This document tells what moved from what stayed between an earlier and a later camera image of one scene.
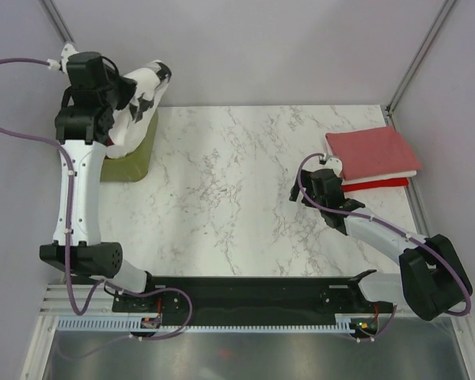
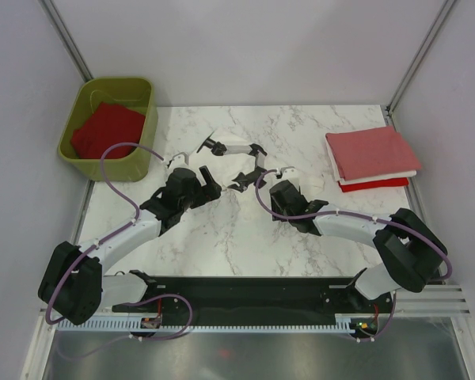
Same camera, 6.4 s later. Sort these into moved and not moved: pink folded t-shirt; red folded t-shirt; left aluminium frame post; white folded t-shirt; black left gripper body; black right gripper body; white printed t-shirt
Moved: black right gripper body; white printed t-shirt; black left gripper body
Not moved: left aluminium frame post; white folded t-shirt; pink folded t-shirt; red folded t-shirt
